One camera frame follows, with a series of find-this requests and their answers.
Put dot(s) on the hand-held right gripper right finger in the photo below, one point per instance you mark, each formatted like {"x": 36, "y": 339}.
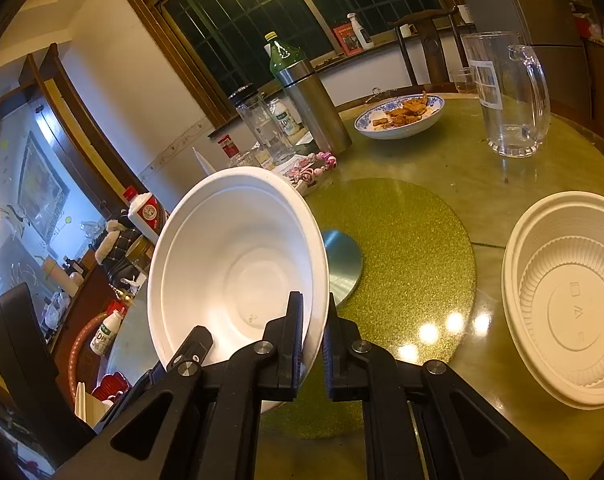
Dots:
{"x": 332, "y": 360}

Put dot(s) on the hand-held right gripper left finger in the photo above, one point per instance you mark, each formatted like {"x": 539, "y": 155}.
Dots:
{"x": 289, "y": 360}

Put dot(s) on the white plastic bowl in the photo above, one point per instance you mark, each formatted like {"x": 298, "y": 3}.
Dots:
{"x": 232, "y": 250}

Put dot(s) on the orange and yellow hoop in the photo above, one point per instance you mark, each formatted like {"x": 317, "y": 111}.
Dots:
{"x": 77, "y": 350}

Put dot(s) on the white green-label milk bottle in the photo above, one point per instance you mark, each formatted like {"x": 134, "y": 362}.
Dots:
{"x": 104, "y": 335}

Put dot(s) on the round metal disc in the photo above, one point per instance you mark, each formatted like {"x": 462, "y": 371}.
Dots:
{"x": 342, "y": 265}

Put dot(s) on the small gold gourd ornament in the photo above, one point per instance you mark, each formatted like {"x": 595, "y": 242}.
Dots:
{"x": 118, "y": 294}

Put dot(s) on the gold glitter round mat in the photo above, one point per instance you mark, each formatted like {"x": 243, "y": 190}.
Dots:
{"x": 406, "y": 260}

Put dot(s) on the black fur-lined boot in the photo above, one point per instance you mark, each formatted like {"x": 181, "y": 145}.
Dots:
{"x": 117, "y": 245}

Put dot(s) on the gold-lidded jar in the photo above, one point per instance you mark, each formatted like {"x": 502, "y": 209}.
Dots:
{"x": 141, "y": 255}

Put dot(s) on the white liquor bottle red cap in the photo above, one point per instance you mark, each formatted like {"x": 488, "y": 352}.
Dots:
{"x": 144, "y": 212}

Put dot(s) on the small red can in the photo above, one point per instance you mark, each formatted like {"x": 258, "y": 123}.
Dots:
{"x": 228, "y": 149}

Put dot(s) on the clear bottle black cap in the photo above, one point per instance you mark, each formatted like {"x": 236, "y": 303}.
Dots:
{"x": 259, "y": 125}

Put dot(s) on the round glass turntable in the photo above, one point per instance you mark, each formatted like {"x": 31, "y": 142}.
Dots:
{"x": 481, "y": 175}

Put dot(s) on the small white drink bottle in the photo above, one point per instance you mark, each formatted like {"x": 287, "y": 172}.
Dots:
{"x": 288, "y": 120}

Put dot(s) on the blue white plate with food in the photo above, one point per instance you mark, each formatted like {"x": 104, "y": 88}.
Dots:
{"x": 401, "y": 127}

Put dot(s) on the cream ribbed plastic bowl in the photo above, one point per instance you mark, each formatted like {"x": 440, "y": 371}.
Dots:
{"x": 571, "y": 310}

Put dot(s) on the steel thermos flask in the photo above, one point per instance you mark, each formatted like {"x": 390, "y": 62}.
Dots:
{"x": 312, "y": 110}

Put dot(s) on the green plastic bottle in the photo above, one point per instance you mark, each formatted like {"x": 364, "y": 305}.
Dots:
{"x": 282, "y": 57}

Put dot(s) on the clear glass pitcher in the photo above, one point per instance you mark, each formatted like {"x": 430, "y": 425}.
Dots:
{"x": 486, "y": 80}

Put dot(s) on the red book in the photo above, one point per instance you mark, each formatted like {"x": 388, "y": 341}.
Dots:
{"x": 344, "y": 40}

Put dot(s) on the white bottle black label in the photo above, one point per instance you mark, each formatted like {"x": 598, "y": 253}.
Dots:
{"x": 360, "y": 32}

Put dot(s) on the wooden chair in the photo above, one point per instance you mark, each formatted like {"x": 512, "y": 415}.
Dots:
{"x": 431, "y": 45}

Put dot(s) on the dark window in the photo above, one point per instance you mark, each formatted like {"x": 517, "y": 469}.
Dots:
{"x": 232, "y": 10}

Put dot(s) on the wall mirror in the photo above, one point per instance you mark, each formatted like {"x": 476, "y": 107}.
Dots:
{"x": 12, "y": 185}

